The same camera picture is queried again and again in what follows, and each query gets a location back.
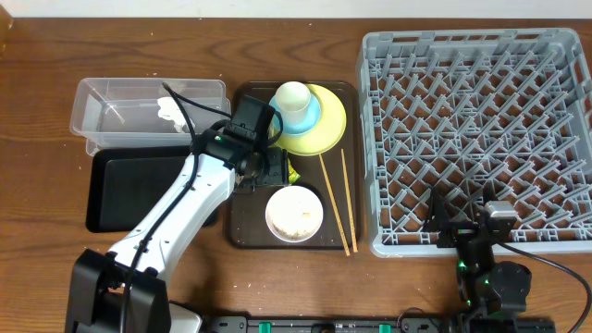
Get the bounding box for left black cable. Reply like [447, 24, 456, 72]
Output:
[117, 81, 284, 333]

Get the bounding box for wooden chopstick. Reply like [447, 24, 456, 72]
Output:
[318, 154, 351, 257]
[340, 148, 358, 253]

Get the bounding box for dark brown serving tray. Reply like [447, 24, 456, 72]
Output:
[224, 81, 365, 251]

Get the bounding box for white bowl with rice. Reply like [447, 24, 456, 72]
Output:
[265, 185, 324, 243]

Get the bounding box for grey dishwasher rack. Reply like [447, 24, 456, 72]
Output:
[356, 28, 591, 258]

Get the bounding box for green yellow snack wrapper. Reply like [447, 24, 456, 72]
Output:
[288, 160, 301, 184]

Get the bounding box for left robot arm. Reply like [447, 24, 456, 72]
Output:
[65, 121, 288, 332]

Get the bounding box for yellow-green plate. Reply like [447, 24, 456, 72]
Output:
[276, 83, 347, 156]

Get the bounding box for white tissue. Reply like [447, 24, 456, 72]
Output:
[157, 97, 189, 133]

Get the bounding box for white cup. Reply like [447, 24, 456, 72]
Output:
[275, 81, 311, 125]

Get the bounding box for black plastic tray bin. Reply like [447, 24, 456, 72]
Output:
[85, 146, 190, 233]

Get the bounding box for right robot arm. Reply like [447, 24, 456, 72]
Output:
[423, 191, 532, 332]

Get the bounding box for light blue saucer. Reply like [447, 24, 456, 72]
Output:
[269, 94, 321, 135]

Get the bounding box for clear plastic bin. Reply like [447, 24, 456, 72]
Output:
[70, 78, 231, 155]

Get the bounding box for rice leftovers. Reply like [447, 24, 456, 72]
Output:
[272, 212, 316, 241]

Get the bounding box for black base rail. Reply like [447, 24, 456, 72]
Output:
[203, 315, 557, 333]

